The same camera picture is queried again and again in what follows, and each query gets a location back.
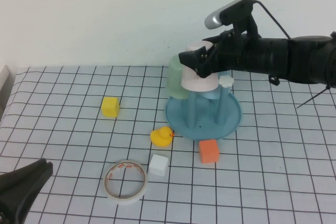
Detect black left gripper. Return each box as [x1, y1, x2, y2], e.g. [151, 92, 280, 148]
[0, 157, 54, 224]

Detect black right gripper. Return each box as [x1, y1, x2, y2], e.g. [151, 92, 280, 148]
[178, 30, 248, 79]

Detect pink plastic cup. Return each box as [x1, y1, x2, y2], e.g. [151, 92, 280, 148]
[180, 40, 219, 92]

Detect light blue plastic cup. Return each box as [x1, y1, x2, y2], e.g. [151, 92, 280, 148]
[202, 70, 232, 100]

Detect green plastic cup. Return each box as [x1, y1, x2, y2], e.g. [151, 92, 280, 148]
[166, 55, 190, 100]

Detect blue cup stand with posts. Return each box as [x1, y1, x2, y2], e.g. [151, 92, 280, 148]
[164, 75, 242, 141]

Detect yellow rubber duck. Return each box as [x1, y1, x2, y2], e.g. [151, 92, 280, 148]
[150, 126, 175, 147]

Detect orange foam cube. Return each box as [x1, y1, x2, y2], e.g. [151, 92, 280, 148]
[198, 139, 220, 164]

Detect white tape roll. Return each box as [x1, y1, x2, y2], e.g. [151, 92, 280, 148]
[102, 159, 149, 205]

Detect yellow foam cube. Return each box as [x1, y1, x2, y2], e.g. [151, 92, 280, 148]
[101, 97, 121, 118]

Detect white black checked tablecloth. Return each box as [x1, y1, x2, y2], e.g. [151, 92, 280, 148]
[0, 62, 336, 224]

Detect white foam cube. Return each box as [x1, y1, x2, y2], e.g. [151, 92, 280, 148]
[149, 154, 169, 177]

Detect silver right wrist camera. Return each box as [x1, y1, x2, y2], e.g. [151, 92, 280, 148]
[204, 0, 260, 38]

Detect black camera cable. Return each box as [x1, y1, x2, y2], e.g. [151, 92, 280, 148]
[250, 0, 291, 39]

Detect thin black cable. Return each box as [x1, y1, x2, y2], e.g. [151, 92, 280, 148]
[268, 74, 332, 109]

